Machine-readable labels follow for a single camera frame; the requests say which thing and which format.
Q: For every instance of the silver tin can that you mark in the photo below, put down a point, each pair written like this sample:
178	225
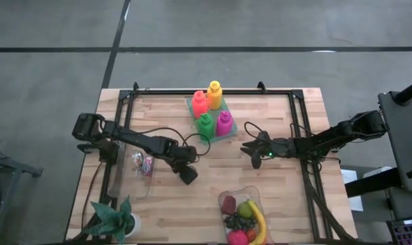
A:
137	158

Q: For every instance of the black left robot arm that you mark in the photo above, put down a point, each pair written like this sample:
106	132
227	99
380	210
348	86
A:
141	141

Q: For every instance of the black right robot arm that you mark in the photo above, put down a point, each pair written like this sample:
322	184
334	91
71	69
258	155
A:
328	136

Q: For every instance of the white paper sheet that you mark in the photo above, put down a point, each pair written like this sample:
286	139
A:
350	177

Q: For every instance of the tin can with red label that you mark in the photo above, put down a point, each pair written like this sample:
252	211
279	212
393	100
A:
148	166

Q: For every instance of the green pear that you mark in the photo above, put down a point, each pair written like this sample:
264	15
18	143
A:
245	209

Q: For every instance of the grey-blue bracket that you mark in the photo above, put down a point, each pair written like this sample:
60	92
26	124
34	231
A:
121	148

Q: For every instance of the teal translucent tray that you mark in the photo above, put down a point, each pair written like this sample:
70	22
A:
194	123

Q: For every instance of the dark grape bunch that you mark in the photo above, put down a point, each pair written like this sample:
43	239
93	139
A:
240	222

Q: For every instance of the black frame clamp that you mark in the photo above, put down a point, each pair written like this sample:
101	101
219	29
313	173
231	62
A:
135	86
261	86

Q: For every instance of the black desk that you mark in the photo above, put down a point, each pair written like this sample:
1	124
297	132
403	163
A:
406	143

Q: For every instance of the keyboard with coloured keys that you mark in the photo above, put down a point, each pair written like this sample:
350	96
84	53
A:
406	233

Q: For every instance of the black aluminium frame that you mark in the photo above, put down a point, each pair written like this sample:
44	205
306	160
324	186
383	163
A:
158	92

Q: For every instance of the yellow banana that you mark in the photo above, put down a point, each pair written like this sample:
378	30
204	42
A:
260	223

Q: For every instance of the potted green plant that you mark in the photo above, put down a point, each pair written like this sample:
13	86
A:
112	221

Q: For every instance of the pink plastic bottle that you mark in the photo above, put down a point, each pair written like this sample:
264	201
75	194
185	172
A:
224	122

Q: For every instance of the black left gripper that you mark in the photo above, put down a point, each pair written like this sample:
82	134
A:
182	154

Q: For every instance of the yellow plastic bottle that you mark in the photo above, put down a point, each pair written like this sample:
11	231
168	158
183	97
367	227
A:
215	98

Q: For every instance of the clear plastic bin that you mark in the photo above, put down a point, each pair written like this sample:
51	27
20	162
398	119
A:
241	192
131	187

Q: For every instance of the green plastic bottle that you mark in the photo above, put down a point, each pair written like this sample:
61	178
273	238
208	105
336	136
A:
206	127

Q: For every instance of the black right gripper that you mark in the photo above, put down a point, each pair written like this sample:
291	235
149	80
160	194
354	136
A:
280	148

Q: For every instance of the grey metal stand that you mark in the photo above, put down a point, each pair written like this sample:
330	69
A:
9	166

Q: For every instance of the dark red apple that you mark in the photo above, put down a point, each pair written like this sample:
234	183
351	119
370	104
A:
228	205

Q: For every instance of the orange plastic bottle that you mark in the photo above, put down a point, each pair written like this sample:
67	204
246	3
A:
200	107

